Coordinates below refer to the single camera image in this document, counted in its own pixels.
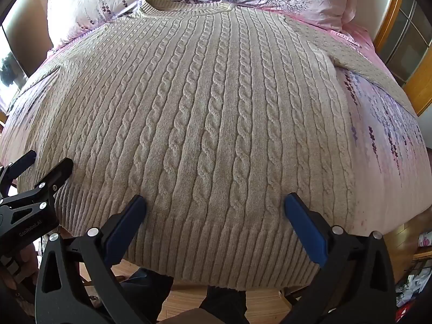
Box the person's left leg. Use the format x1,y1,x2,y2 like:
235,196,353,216
119,268,175,324

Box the crumpled plastic bags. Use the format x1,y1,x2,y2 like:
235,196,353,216
394,229,432,311

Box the person's leg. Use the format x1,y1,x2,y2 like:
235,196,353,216
119,268,175,324
198,285,251,324

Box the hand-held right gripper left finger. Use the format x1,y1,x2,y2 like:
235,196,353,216
35,194,147,324

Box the beige cable-knit cushion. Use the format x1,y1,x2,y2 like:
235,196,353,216
0,0,417,291

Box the person's right leg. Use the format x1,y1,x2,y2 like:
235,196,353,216
198,285,251,324

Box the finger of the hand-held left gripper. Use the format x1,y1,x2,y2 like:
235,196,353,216
0,150,37,193
7,157,74,210

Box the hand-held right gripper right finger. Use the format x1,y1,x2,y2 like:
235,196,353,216
283,192,397,324

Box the pink floral bed sheet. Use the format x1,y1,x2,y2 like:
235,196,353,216
0,17,432,238

